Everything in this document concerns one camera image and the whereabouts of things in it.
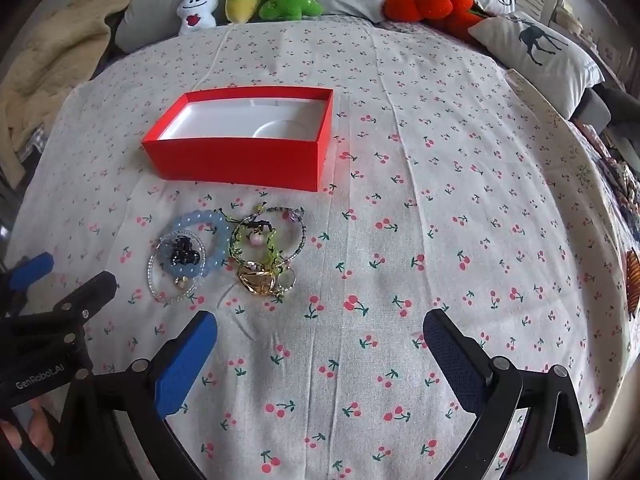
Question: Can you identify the person's left hand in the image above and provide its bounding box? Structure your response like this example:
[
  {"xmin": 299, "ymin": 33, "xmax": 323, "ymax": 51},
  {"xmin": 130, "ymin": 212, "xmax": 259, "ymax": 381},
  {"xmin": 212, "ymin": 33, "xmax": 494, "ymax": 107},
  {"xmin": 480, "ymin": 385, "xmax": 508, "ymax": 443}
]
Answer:
[{"xmin": 0, "ymin": 399, "xmax": 55, "ymax": 454}]

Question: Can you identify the cherry print bed sheet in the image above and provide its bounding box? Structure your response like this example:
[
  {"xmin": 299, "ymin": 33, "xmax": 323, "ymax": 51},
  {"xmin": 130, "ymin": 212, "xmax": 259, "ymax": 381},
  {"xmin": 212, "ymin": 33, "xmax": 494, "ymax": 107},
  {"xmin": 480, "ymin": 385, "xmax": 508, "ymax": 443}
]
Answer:
[{"xmin": 10, "ymin": 15, "xmax": 636, "ymax": 480}]

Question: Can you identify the black hair clip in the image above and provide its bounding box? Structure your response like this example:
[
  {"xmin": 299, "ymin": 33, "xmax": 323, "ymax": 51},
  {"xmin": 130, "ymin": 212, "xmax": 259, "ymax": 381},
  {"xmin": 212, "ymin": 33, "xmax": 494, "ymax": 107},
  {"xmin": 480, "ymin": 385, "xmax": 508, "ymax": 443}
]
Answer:
[{"xmin": 167, "ymin": 234, "xmax": 207, "ymax": 267}]

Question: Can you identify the floral quilt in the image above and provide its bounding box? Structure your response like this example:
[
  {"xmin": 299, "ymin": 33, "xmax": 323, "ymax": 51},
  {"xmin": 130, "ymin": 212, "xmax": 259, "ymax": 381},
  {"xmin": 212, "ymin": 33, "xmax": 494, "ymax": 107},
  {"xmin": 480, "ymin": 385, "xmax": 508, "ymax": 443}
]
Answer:
[{"xmin": 565, "ymin": 115, "xmax": 640, "ymax": 321}]

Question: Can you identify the dark cord pink bead bracelet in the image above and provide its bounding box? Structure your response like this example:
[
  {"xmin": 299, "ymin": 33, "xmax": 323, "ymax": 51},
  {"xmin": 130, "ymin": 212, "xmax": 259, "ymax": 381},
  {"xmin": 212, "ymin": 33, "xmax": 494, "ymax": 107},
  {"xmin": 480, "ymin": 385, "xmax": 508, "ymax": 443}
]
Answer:
[{"xmin": 242, "ymin": 215, "xmax": 273, "ymax": 248}]

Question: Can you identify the green bead bracelet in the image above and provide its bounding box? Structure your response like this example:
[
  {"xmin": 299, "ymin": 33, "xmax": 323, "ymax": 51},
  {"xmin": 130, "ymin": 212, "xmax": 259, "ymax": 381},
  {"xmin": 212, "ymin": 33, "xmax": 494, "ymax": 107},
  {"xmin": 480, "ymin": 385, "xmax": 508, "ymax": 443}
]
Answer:
[{"xmin": 227, "ymin": 205, "xmax": 283, "ymax": 271}]

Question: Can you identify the small orange persimmon plush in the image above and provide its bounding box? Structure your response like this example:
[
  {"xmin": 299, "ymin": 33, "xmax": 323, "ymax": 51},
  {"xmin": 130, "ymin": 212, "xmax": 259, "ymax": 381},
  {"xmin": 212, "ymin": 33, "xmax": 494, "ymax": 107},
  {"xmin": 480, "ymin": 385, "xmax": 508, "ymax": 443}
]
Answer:
[{"xmin": 435, "ymin": 7, "xmax": 488, "ymax": 43}]

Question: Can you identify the clear bead bracelet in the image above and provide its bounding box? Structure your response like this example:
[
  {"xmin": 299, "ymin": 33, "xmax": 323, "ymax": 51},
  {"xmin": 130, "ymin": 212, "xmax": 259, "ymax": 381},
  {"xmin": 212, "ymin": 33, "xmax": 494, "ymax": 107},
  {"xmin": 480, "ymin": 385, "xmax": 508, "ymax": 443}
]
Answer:
[{"xmin": 146, "ymin": 232, "xmax": 207, "ymax": 305}]

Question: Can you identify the red cardboard box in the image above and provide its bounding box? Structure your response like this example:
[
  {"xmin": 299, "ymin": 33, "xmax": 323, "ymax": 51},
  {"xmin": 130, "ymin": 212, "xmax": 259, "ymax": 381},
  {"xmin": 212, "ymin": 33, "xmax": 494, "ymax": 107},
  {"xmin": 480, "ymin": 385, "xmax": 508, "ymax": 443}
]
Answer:
[{"xmin": 141, "ymin": 86, "xmax": 335, "ymax": 193}]

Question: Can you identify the white plush toy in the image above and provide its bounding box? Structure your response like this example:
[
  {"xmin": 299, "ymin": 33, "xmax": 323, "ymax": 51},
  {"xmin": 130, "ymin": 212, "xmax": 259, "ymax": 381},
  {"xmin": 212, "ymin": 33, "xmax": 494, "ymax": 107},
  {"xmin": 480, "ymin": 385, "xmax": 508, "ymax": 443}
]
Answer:
[{"xmin": 177, "ymin": 0, "xmax": 221, "ymax": 36}]

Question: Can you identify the large orange persimmon plush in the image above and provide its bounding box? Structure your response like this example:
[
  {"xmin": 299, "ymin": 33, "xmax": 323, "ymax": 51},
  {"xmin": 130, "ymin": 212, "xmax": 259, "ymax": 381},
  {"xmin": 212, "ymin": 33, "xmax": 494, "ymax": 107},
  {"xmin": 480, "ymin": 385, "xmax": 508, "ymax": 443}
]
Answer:
[{"xmin": 382, "ymin": 0, "xmax": 473, "ymax": 23}]

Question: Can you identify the multicolour bead bracelet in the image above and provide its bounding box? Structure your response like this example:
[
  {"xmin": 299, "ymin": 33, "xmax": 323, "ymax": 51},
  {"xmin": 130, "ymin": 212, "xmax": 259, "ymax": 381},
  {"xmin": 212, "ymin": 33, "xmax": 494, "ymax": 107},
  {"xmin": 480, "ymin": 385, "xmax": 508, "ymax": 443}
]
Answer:
[{"xmin": 240, "ymin": 206, "xmax": 307, "ymax": 263}]

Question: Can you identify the small silver bead ring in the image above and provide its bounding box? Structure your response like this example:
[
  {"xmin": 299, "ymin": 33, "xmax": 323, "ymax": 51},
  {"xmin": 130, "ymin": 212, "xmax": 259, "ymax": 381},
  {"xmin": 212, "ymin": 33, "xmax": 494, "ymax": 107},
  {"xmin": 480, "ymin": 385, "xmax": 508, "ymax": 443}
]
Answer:
[{"xmin": 272, "ymin": 265, "xmax": 298, "ymax": 296}]

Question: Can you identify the beige quilted blanket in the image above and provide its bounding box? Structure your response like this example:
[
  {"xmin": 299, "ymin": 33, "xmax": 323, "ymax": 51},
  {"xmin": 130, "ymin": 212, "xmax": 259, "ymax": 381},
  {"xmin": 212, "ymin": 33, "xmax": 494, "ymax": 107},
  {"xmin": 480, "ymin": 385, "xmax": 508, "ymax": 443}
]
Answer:
[{"xmin": 0, "ymin": 0, "xmax": 156, "ymax": 186}]

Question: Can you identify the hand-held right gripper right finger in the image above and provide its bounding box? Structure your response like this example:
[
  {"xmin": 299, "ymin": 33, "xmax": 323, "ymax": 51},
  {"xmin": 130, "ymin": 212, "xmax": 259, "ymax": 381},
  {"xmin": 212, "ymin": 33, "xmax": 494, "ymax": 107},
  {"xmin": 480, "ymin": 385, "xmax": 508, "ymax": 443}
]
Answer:
[{"xmin": 422, "ymin": 309, "xmax": 589, "ymax": 480}]

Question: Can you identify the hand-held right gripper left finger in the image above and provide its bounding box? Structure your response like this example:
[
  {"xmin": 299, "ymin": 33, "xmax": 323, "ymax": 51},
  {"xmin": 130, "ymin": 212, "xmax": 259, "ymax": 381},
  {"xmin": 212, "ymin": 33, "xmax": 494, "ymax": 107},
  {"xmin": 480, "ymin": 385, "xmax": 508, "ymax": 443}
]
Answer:
[{"xmin": 55, "ymin": 310, "xmax": 218, "ymax": 480}]

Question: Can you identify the white deer print pillow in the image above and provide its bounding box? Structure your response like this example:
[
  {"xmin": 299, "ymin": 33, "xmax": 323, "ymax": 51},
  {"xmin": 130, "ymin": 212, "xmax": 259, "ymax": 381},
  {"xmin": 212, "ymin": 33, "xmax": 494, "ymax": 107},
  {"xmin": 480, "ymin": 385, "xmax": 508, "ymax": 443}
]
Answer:
[{"xmin": 467, "ymin": 12, "xmax": 606, "ymax": 121}]

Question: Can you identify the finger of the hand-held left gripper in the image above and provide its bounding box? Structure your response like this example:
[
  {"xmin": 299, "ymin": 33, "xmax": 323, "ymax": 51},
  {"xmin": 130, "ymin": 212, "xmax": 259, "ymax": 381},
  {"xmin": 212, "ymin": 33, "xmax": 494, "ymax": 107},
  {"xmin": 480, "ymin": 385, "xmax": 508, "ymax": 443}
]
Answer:
[
  {"xmin": 0, "ymin": 252, "xmax": 55, "ymax": 317},
  {"xmin": 47, "ymin": 271, "xmax": 119, "ymax": 343}
]

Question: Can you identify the blue bead bracelet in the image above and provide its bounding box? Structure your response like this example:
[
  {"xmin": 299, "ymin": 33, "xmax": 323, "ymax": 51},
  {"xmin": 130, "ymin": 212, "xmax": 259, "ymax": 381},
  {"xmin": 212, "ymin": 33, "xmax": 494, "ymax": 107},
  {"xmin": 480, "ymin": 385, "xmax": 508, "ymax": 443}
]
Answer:
[{"xmin": 159, "ymin": 210, "xmax": 232, "ymax": 281}]

